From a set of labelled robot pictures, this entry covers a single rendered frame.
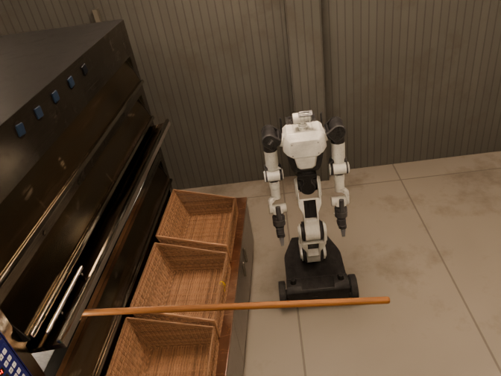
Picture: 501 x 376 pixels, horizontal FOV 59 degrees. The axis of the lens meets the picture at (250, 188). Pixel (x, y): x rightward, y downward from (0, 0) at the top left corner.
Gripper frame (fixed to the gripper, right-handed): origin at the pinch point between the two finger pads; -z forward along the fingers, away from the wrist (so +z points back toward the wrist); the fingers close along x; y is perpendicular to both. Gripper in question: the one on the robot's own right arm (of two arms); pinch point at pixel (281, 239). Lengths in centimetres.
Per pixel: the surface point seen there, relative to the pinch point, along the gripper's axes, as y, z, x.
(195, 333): -58, -14, 79
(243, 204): -24, 14, -45
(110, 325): -97, 8, 95
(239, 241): -29.9, 1.0, -4.0
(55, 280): -100, 52, 128
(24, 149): -100, 105, 123
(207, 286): -53, -11, 35
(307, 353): 6, -72, 36
